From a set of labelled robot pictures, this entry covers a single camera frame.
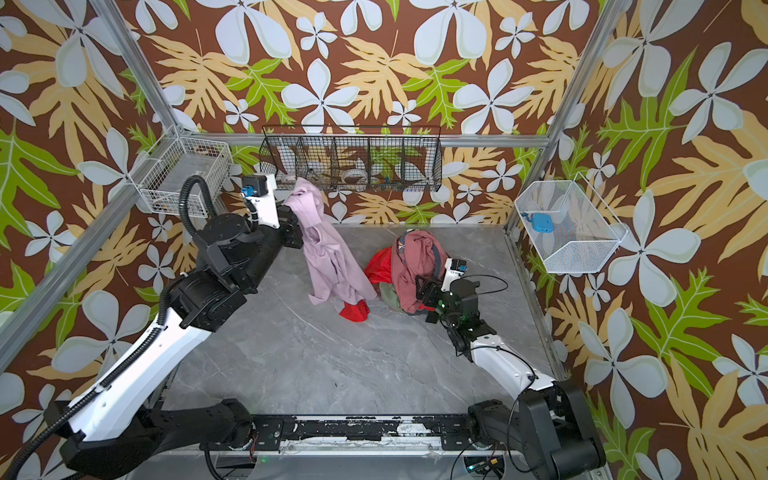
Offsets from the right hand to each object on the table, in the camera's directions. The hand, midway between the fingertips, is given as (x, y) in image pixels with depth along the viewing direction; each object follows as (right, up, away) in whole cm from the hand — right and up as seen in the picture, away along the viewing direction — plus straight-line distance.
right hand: (423, 278), depth 85 cm
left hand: (-30, +18, -27) cm, 44 cm away
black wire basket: (-21, +39, +13) cm, 46 cm away
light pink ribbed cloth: (-24, +3, -8) cm, 25 cm away
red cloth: (-13, +2, +7) cm, 14 cm away
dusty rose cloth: (-2, +7, +2) cm, 8 cm away
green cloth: (-9, -6, +5) cm, 12 cm away
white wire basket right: (+42, +13, -7) cm, 44 cm away
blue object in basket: (+36, +16, +2) cm, 39 cm away
